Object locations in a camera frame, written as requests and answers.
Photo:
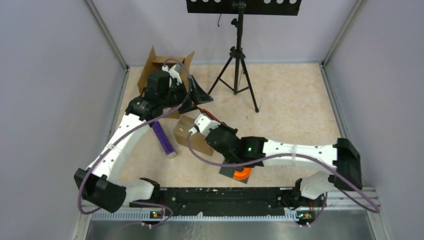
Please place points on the large cardboard express box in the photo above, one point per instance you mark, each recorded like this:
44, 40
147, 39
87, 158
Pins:
155, 63

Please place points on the black tripod stand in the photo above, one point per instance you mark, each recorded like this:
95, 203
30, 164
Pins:
236, 52

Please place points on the small cardboard box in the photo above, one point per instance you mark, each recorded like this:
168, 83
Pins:
197, 141

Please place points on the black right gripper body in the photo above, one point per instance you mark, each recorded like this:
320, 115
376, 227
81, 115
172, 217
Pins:
223, 127

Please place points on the purple rectangular box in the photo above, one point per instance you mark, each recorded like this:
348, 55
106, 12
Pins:
164, 140

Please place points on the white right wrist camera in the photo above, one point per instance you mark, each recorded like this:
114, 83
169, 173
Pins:
204, 124

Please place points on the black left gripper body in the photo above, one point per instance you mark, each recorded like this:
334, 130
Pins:
174, 96

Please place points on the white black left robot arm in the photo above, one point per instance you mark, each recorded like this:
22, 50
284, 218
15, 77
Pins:
97, 184

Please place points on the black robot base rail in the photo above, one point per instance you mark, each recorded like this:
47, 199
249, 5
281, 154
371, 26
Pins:
232, 201

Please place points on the grey knife holder plate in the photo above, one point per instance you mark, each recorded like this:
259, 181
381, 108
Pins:
228, 172

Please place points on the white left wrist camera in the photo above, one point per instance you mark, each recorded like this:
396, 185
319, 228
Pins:
174, 71

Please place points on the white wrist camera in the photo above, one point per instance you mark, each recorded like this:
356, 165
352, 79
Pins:
204, 124
174, 71

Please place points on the black perforated tripod tray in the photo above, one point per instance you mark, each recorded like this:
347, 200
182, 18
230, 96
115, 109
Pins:
249, 7

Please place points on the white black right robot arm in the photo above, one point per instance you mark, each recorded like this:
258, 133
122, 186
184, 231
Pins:
338, 166

